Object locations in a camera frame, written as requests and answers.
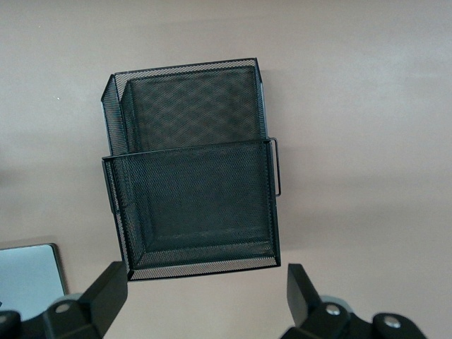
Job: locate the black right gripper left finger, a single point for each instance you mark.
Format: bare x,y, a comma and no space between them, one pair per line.
102,300

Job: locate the black mesh desk organizer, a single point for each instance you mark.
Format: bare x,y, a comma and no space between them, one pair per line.
197,197

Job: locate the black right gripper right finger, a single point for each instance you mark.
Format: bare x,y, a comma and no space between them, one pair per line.
300,293

